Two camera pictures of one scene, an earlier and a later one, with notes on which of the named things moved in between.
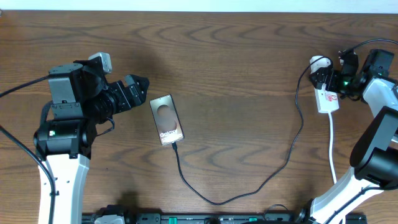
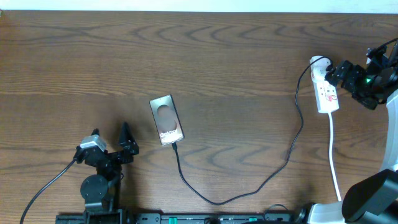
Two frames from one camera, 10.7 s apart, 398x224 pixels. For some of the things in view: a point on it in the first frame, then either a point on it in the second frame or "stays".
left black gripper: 140,95 -> 127,158
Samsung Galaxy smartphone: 166,119 stays
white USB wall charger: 323,62 stays
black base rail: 217,218 stays
